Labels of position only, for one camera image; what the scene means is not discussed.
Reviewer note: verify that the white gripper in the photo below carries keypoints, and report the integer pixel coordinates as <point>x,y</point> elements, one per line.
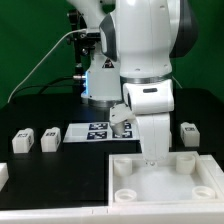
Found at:
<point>151,105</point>

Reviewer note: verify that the white square tabletop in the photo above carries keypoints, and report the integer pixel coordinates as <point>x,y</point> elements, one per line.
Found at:
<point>182,178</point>

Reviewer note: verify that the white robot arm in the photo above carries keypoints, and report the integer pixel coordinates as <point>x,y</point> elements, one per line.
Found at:
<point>130,71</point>

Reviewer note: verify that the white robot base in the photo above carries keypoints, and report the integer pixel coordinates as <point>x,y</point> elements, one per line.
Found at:
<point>102,84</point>

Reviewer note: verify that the white sheet with tags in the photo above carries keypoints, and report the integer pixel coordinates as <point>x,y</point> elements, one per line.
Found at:
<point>97,132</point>

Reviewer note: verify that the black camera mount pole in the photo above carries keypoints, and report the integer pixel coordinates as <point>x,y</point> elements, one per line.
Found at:
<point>77,38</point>

